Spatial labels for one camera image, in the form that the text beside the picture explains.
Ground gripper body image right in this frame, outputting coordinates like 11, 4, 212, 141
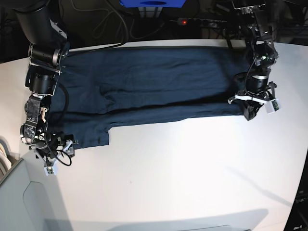
228, 76, 277, 105

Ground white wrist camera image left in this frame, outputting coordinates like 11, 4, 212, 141
44, 163, 58, 176

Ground black robot arm image left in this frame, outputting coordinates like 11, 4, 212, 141
13, 0, 75, 175

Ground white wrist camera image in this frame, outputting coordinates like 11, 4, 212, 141
44, 163, 58, 176
264, 98, 281, 114

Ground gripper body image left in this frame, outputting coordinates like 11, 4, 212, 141
29, 132, 78, 167

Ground black power strip red light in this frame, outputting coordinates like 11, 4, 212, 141
176, 18, 227, 28

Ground dark blue T-shirt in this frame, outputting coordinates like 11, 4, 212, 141
48, 47, 249, 149

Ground blue box with oval hole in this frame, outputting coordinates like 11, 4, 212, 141
119, 0, 186, 8

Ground grey bin at table corner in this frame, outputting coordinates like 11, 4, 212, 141
0, 159, 49, 231

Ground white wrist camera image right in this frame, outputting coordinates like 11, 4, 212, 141
264, 98, 281, 114

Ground white slats at left edge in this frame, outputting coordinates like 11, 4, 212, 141
0, 136, 20, 179

